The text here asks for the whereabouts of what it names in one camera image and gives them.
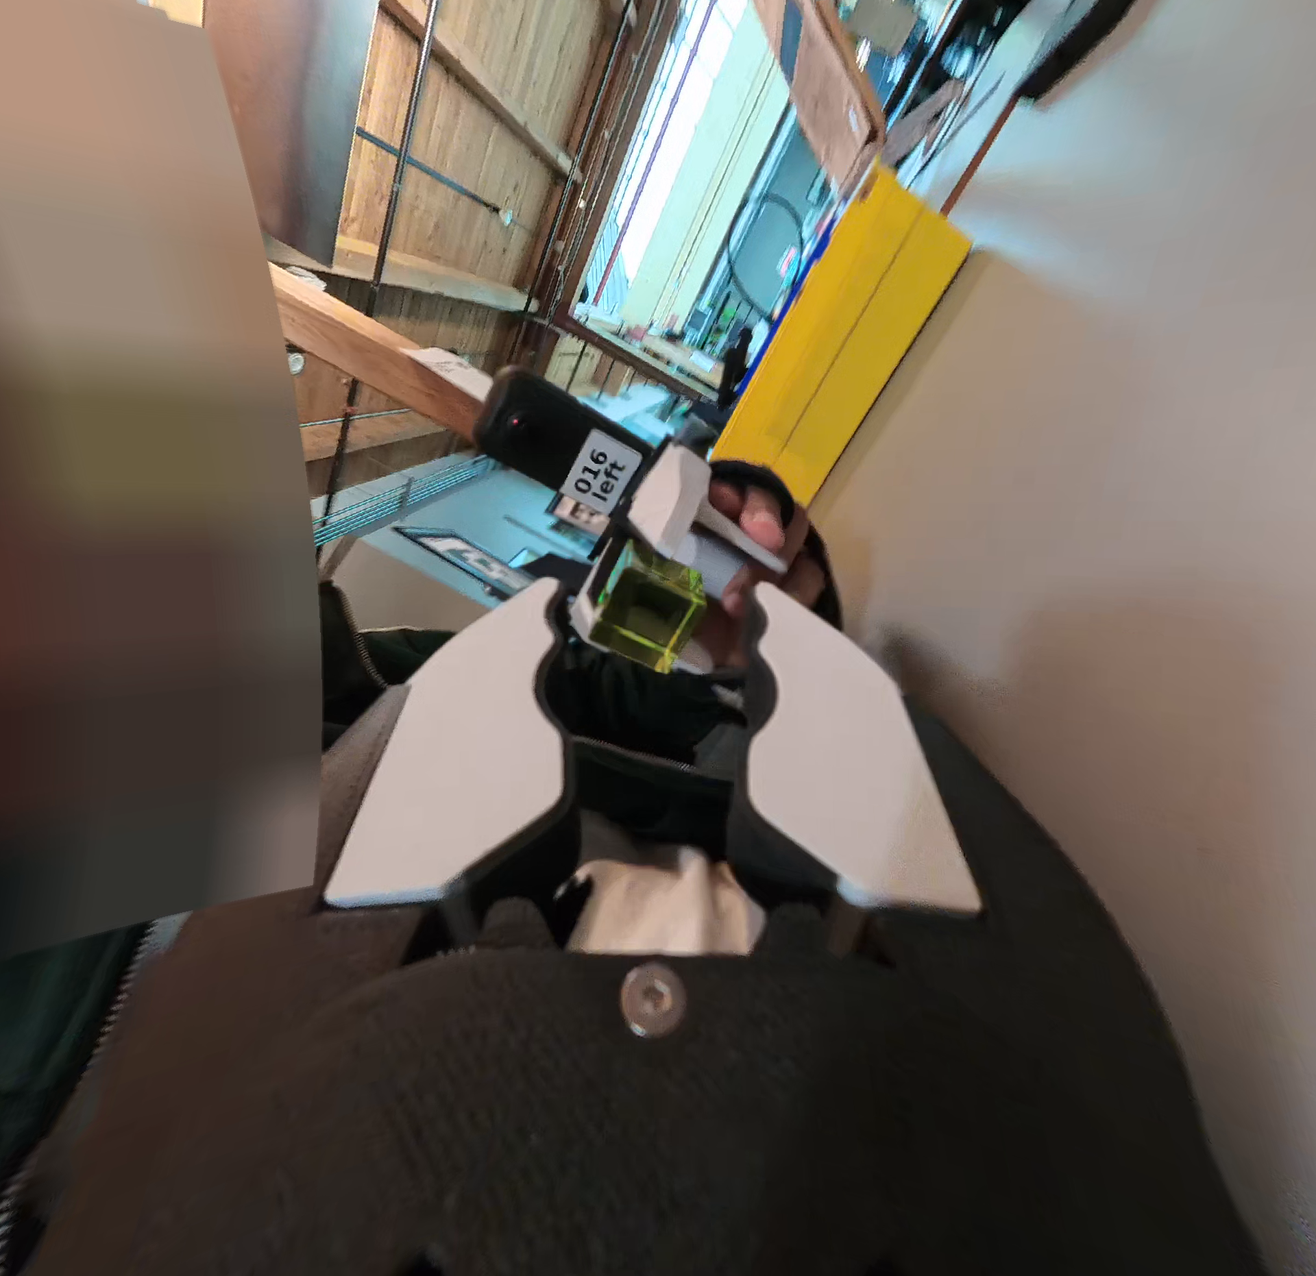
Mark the large yellow plastic bin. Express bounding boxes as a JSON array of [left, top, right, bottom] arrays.
[[713, 160, 973, 506]]

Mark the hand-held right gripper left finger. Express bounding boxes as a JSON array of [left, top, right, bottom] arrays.
[[321, 577, 582, 915]]

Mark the brown wooden board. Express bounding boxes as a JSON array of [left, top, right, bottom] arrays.
[[744, 0, 887, 187]]

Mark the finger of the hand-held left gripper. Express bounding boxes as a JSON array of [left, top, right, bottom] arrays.
[[568, 536, 631, 642], [622, 440, 716, 559]]

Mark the wooden post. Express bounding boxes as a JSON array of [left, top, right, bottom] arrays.
[[270, 263, 490, 434]]

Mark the large window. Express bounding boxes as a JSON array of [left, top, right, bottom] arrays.
[[576, 0, 782, 331]]

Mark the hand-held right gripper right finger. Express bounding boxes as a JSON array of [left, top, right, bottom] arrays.
[[735, 581, 984, 916]]

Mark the framed black-white marker poster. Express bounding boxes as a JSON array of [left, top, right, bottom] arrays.
[[396, 522, 537, 603]]

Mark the green transparent cube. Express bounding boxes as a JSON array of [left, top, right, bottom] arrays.
[[588, 559, 713, 675]]

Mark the silver metal duct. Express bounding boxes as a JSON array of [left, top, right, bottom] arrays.
[[206, 0, 373, 266]]

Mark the black cable loop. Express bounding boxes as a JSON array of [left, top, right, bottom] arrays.
[[725, 190, 803, 321]]

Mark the person's left hand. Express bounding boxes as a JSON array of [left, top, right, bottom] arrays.
[[708, 472, 829, 672]]

